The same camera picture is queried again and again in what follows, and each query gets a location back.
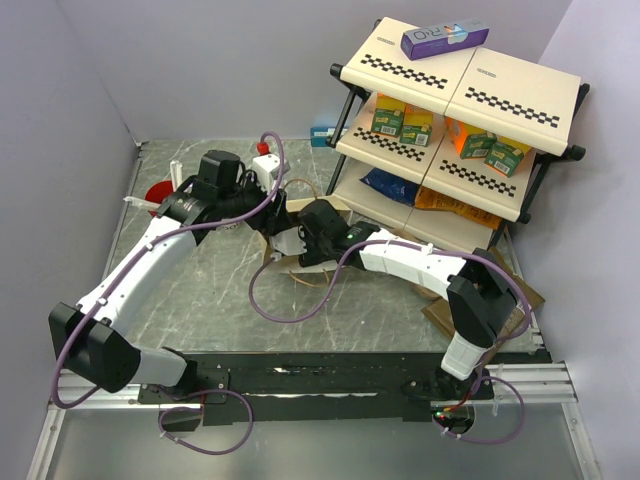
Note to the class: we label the pulp cup carrier tray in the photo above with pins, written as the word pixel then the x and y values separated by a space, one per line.
pixel 420 290

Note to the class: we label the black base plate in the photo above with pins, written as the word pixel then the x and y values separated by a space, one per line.
pixel 320 386

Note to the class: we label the stack of paper cups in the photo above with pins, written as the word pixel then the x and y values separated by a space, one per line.
pixel 231 227

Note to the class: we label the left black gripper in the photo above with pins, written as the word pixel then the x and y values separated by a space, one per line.
pixel 272 217

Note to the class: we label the orange snack bag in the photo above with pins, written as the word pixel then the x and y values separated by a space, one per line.
pixel 430 200

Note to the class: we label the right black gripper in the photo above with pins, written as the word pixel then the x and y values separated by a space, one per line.
pixel 313 255

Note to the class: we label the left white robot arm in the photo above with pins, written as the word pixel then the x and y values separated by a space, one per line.
pixel 90 336

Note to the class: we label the blue small box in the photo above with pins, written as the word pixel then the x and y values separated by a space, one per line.
pixel 322 137

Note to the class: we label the green yellow carton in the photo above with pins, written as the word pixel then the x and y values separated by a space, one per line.
pixel 417 126
pixel 388 116

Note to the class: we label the kraft paper bag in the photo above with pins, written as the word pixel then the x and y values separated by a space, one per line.
pixel 316 276

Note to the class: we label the orange box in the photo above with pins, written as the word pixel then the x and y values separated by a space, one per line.
pixel 458 130

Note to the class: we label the beige checkered shelf rack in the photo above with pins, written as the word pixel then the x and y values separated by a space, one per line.
pixel 498 93

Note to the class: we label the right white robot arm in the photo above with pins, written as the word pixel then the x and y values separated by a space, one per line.
pixel 480 294

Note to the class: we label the purple box on shelf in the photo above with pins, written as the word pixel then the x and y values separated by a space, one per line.
pixel 421 43

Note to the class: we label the blue snack bag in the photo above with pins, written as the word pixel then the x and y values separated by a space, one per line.
pixel 391 186

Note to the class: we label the aluminium rail frame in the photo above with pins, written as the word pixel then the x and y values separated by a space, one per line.
pixel 70 386

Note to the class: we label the brown coffee bean pouch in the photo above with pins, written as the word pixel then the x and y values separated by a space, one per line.
pixel 438 311

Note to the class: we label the red cup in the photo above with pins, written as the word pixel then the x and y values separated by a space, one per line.
pixel 158 192

